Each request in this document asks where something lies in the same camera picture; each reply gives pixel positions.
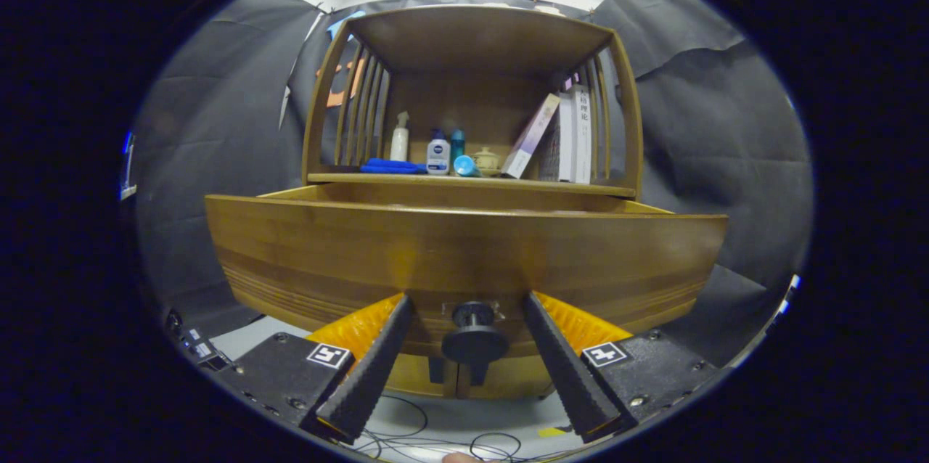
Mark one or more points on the yellow floor tape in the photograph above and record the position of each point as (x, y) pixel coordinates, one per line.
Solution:
(551, 432)

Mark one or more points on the black equipment box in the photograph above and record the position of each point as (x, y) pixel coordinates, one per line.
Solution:
(207, 354)

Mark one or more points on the wooden cabinet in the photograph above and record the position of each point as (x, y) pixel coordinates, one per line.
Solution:
(472, 35)

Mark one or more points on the wooden countertop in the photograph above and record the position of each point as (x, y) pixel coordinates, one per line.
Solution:
(544, 183)

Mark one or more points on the wooden cabinet door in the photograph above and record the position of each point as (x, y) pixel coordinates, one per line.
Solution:
(522, 379)
(414, 379)

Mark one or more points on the white pump bottle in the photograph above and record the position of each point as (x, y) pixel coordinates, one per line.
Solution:
(399, 147)

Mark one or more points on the patterned cover book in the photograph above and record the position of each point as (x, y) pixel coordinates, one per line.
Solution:
(566, 144)

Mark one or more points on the purple book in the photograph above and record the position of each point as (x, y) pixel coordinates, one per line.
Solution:
(531, 135)

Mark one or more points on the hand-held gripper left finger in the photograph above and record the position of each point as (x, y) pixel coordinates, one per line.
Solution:
(374, 376)

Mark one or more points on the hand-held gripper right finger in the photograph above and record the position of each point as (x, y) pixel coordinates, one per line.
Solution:
(566, 376)

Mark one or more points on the teal bottle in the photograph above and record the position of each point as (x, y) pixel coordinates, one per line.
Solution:
(457, 144)

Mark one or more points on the blue cosmetic tube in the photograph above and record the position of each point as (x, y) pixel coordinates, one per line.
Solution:
(466, 166)

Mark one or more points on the white book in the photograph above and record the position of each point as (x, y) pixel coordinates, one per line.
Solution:
(582, 144)

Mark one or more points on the lidded ceramic teacup with saucer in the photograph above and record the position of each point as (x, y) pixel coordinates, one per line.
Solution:
(486, 160)

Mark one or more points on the white bottle with blue cap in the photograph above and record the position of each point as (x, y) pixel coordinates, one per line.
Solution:
(438, 158)

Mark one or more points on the white wall shelf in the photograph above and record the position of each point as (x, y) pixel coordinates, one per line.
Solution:
(128, 192)

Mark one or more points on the wooden drawer with black knob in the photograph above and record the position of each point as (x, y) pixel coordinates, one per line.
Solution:
(363, 252)

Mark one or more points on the folded blue cloth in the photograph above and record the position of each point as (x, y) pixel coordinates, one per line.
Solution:
(392, 166)

